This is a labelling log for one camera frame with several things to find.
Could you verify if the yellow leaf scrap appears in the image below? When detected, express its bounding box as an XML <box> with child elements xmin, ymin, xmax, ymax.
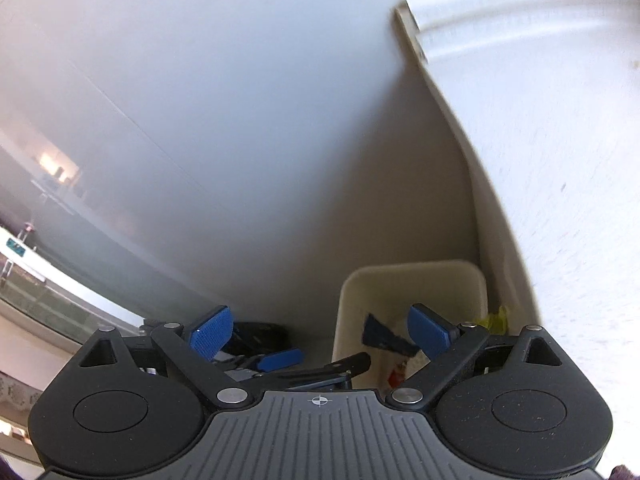
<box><xmin>475</xmin><ymin>305</ymin><xmax>511</xmax><ymax>336</ymax></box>

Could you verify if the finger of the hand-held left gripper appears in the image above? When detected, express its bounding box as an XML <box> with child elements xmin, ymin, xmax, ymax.
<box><xmin>250</xmin><ymin>348</ymin><xmax>306</xmax><ymax>372</ymax></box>
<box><xmin>280</xmin><ymin>352</ymin><xmax>372</xmax><ymax>391</ymax></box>

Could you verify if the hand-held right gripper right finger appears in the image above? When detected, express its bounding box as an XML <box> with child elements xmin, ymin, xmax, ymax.
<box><xmin>389</xmin><ymin>303</ymin><xmax>568</xmax><ymax>409</ymax></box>

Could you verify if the beige plastic trash bin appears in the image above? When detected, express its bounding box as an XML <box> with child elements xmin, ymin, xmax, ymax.
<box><xmin>332</xmin><ymin>259</ymin><xmax>488</xmax><ymax>391</ymax></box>

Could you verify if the blue purple snack packet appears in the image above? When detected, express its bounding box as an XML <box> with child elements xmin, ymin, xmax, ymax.
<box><xmin>362</xmin><ymin>312</ymin><xmax>421</xmax><ymax>358</ymax></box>

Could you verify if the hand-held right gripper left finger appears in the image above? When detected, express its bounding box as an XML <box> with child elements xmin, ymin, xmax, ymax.
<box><xmin>75</xmin><ymin>305</ymin><xmax>254</xmax><ymax>409</ymax></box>

